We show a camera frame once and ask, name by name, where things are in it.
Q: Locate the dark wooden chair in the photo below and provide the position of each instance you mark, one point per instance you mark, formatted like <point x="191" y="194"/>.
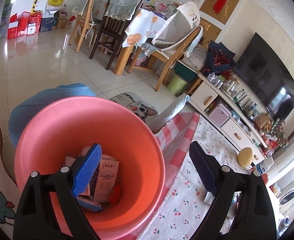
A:
<point x="111" y="34"/>

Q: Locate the white blue milk bottle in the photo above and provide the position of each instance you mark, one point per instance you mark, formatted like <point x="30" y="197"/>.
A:
<point x="264" y="165"/>

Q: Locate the beige milk carton box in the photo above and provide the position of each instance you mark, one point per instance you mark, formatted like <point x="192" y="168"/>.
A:
<point x="104" y="179"/>

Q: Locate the blue round stool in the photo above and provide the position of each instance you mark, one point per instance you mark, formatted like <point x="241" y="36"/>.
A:
<point x="21" y="115"/>

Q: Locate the small silver foil packet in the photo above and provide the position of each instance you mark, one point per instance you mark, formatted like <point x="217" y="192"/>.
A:
<point x="209" y="198"/>

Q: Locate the red gift bags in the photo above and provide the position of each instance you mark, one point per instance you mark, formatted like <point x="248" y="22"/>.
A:
<point x="23" y="25"/>

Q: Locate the pink plastic bucket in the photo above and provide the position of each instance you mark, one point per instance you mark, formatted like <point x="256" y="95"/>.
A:
<point x="105" y="136"/>

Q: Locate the dark blue flower bouquet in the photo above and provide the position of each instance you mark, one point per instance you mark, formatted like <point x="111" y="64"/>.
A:
<point x="218" y="59"/>

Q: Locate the dining table with cloth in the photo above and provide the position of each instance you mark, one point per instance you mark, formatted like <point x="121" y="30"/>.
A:
<point x="144" y="25"/>

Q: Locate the blue white long packet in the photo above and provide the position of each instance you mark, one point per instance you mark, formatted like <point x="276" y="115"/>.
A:
<point x="89" y="205"/>

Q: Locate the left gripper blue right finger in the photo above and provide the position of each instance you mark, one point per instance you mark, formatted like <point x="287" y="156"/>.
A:
<point x="254" y="217"/>

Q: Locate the white tv cabinet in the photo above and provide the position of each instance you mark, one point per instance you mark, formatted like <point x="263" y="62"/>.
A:
<point x="237" y="129"/>

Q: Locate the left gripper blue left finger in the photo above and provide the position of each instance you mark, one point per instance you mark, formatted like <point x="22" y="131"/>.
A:
<point x="35" y="215"/>

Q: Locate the green trash bin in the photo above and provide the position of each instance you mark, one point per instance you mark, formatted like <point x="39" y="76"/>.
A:
<point x="177" y="84"/>

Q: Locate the cherry print tablecloth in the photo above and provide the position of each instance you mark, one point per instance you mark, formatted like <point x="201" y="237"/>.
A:
<point x="181" y="207"/>

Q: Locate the wooden chair with cover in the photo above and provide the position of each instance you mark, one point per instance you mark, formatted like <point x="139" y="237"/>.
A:
<point x="178" y="36"/>

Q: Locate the yellow pear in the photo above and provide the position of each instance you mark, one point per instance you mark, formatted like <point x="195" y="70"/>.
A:
<point x="245" y="157"/>

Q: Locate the light wooden chair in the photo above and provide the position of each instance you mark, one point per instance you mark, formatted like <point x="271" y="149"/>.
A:
<point x="84" y="24"/>

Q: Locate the pink storage box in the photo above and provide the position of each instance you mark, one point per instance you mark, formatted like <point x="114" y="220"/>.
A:
<point x="220" y="114"/>

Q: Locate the black flat television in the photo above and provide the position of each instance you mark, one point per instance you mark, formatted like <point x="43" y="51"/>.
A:
<point x="268" y="78"/>

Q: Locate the cat print stool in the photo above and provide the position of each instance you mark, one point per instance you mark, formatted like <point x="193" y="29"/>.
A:
<point x="133" y="102"/>

